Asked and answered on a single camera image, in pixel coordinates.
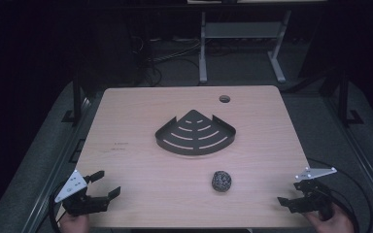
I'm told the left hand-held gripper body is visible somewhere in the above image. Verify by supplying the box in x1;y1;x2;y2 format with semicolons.
54;169;110;217

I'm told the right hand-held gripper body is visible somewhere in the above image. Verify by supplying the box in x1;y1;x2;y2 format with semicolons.
289;166;338;221

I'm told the steel wool scouring ball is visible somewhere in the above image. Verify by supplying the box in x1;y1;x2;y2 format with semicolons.
211;170;233;193

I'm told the black metal corner shelf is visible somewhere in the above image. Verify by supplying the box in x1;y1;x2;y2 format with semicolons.
154;109;237;156

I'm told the person's left hand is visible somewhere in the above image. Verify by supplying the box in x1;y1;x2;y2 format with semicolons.
58;212;91;233

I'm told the person's right hand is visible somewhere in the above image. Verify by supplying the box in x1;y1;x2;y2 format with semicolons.
303;204;356;233

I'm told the black metal stand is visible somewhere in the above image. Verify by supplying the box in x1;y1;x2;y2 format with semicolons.
61;69;88;124
336;69;364;126

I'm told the aluminium frame rail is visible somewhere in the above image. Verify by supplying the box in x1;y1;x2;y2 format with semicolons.
324;96;373;224
20;96;93;233

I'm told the black cable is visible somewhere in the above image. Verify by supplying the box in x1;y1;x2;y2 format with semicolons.
48;181;68;233
306;157;373;233

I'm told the bundle of floor cables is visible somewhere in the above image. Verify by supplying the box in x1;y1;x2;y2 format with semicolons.
130;33;205;87

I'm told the grey metal desk frame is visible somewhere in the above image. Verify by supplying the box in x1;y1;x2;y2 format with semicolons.
198;9;293;84

